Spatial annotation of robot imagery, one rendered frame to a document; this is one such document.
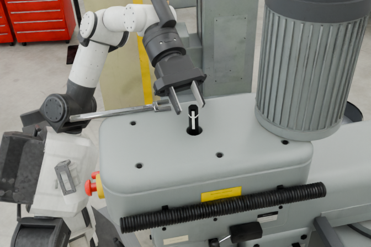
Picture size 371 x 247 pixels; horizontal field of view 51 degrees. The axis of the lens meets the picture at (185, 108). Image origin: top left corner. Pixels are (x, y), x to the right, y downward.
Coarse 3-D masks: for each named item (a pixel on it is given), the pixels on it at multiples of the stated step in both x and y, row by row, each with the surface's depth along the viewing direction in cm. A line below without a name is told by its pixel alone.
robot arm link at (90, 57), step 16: (96, 16) 111; (80, 32) 114; (128, 32) 117; (80, 48) 118; (96, 48) 116; (112, 48) 120; (80, 64) 118; (96, 64) 119; (80, 80) 119; (96, 80) 122
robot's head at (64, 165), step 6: (60, 162) 114; (66, 162) 112; (72, 162) 114; (54, 168) 109; (60, 168) 109; (66, 168) 109; (60, 174) 110; (60, 180) 110; (72, 180) 110; (72, 186) 110; (66, 192) 110; (72, 192) 110
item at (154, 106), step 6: (156, 102) 97; (162, 102) 97; (168, 102) 98; (126, 108) 96; (132, 108) 96; (138, 108) 96; (144, 108) 96; (150, 108) 96; (156, 108) 95; (162, 108) 95; (168, 108) 95; (84, 114) 94; (90, 114) 94; (96, 114) 94; (102, 114) 94; (108, 114) 94; (114, 114) 94; (120, 114) 95; (72, 120) 93; (78, 120) 93
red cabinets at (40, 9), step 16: (0, 0) 504; (16, 0) 502; (32, 0) 502; (48, 0) 502; (64, 0) 520; (0, 16) 514; (16, 16) 513; (32, 16) 515; (48, 16) 516; (64, 16) 518; (0, 32) 528; (16, 32) 527; (32, 32) 528; (48, 32) 529; (64, 32) 530
